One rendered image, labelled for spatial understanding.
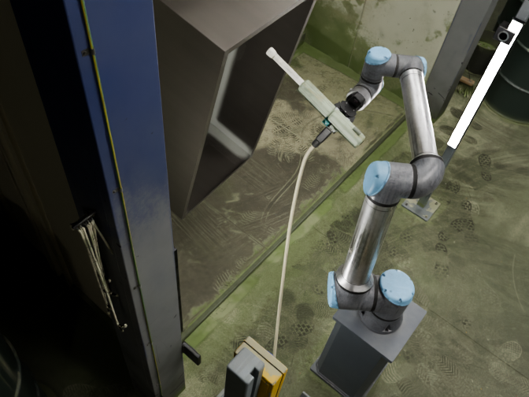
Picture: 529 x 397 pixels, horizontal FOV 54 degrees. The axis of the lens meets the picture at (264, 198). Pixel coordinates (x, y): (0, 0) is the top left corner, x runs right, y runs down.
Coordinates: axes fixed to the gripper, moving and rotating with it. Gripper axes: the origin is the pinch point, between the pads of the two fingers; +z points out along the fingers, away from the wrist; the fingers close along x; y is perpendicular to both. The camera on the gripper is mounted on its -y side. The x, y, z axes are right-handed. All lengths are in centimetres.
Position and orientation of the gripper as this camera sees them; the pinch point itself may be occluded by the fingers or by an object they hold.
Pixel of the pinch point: (332, 124)
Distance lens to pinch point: 198.5
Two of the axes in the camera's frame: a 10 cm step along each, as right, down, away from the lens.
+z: -5.8, 5.9, -5.6
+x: -7.1, -7.0, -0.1
